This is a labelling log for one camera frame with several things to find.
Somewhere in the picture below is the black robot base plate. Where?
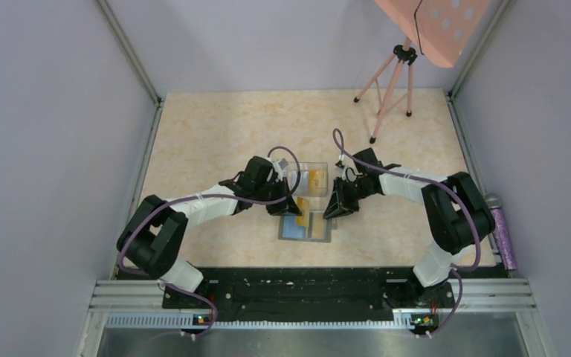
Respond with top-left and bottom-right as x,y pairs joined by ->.
117,266 -> 457,325

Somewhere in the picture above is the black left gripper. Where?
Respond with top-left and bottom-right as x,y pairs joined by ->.
254,176 -> 302,216

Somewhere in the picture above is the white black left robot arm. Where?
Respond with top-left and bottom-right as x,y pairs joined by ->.
117,156 -> 302,308

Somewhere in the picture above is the pink perforated panel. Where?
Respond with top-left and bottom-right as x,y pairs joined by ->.
375,0 -> 490,68

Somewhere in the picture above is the purple glitter bottle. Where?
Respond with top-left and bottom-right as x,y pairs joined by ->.
485,193 -> 517,271

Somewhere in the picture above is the yellow card stack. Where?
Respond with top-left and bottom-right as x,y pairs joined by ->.
308,169 -> 328,197

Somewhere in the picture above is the grey card holder wallet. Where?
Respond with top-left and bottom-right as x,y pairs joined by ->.
277,210 -> 338,243

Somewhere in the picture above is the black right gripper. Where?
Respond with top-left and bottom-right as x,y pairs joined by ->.
323,176 -> 375,220

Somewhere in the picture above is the aluminium frame rail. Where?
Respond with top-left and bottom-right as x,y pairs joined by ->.
89,279 -> 536,331

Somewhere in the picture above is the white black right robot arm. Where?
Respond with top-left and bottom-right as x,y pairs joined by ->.
323,148 -> 495,306

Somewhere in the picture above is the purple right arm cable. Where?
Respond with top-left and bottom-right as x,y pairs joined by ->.
332,128 -> 483,336

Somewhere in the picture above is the clear plastic card box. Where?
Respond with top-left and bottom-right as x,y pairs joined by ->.
283,161 -> 329,197

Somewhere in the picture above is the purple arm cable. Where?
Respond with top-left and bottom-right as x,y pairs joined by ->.
117,145 -> 302,338
332,128 -> 483,336

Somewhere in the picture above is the pink tripod stand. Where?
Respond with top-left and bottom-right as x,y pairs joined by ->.
353,36 -> 418,145

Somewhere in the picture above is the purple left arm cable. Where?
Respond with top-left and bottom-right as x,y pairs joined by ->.
117,145 -> 302,338

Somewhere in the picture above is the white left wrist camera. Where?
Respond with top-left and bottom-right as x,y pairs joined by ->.
274,158 -> 288,170

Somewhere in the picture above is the yellow credit card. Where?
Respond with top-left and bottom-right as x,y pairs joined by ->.
295,197 -> 311,228
309,212 -> 326,241

